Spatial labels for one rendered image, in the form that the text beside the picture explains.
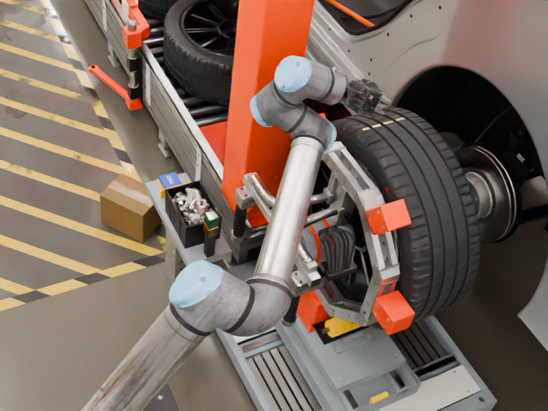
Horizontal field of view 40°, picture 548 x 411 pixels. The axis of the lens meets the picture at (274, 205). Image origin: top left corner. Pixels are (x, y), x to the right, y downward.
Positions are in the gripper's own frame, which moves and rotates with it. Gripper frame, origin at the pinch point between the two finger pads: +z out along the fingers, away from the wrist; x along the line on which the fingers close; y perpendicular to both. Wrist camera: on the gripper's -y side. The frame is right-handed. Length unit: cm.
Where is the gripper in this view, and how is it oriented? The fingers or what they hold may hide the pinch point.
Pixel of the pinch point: (383, 102)
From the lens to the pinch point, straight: 212.8
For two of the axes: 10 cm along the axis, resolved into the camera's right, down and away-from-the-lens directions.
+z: 7.7, 1.4, 6.2
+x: 4.2, -8.4, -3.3
